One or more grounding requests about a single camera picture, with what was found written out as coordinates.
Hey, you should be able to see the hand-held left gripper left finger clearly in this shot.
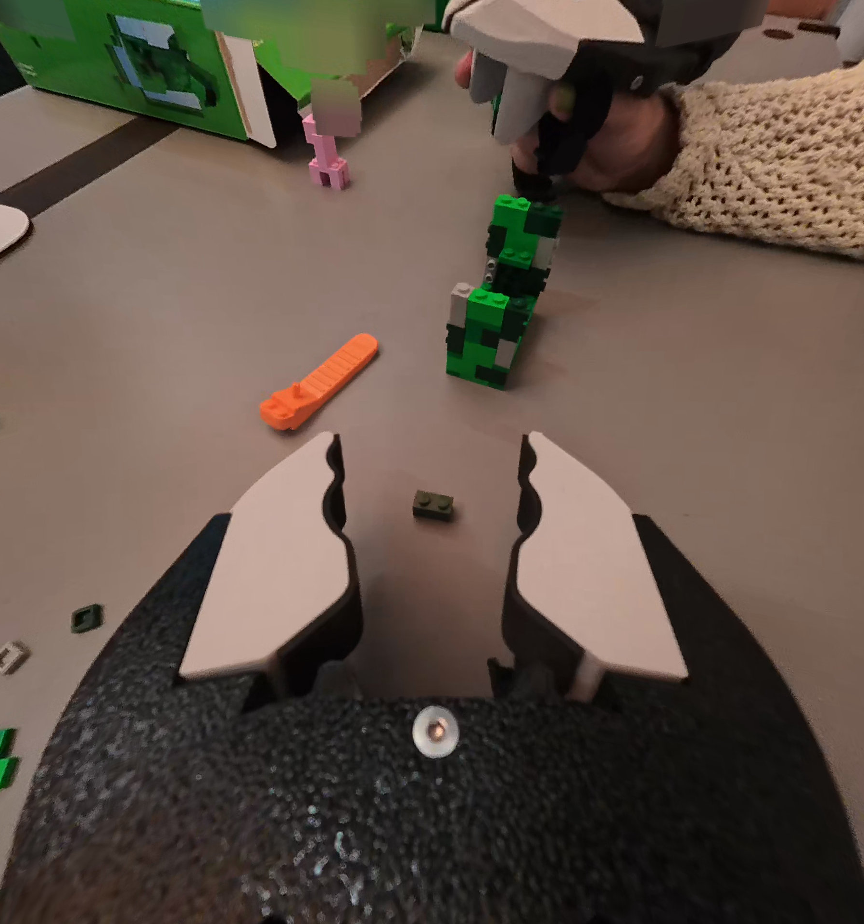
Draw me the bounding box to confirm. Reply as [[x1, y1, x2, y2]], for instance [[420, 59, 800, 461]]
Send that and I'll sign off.
[[178, 432, 364, 712]]

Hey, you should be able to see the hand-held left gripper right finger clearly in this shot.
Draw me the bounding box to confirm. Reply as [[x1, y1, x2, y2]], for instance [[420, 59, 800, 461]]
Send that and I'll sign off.
[[486, 432, 690, 705]]

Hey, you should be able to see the person's right hand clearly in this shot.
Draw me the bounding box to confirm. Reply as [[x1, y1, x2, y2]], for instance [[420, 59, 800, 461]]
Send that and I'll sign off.
[[510, 81, 683, 192]]

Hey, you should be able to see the green lego build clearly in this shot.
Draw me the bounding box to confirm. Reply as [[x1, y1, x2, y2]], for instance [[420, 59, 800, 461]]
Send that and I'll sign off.
[[445, 193, 564, 391]]

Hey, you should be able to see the pink lego pig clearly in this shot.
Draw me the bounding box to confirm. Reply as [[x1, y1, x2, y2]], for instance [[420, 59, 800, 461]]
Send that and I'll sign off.
[[302, 108, 352, 192]]

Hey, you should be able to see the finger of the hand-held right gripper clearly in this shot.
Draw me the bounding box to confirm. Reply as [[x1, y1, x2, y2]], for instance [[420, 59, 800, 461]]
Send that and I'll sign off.
[[461, 0, 646, 42], [448, 11, 646, 111]]

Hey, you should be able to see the green cardboard lego box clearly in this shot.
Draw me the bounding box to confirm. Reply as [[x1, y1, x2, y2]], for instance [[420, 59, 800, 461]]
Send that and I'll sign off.
[[0, 0, 424, 150]]

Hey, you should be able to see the orange brick separator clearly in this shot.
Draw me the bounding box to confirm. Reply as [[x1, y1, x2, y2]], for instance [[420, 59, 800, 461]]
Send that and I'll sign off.
[[259, 334, 380, 433]]

